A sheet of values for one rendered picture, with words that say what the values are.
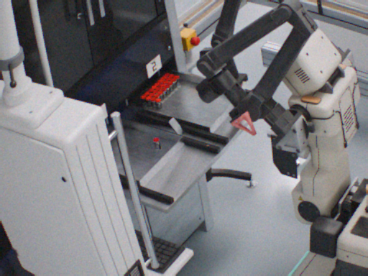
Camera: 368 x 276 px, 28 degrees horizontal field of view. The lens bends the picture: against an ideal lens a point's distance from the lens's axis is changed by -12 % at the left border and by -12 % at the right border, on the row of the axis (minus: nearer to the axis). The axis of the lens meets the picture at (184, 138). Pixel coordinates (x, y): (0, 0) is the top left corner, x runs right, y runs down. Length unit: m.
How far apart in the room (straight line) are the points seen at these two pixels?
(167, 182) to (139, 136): 0.29
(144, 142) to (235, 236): 0.98
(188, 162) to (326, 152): 0.53
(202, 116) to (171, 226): 0.67
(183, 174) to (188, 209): 0.82
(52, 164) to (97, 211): 0.20
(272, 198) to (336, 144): 1.42
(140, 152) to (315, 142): 0.68
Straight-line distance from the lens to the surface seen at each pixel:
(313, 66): 2.49
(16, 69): 2.08
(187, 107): 3.15
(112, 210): 2.22
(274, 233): 3.82
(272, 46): 4.09
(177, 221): 3.62
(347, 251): 2.65
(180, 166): 2.89
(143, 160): 2.94
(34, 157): 2.11
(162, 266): 2.62
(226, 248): 3.79
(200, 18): 3.64
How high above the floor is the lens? 2.71
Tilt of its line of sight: 37 degrees down
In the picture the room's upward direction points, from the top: 11 degrees counter-clockwise
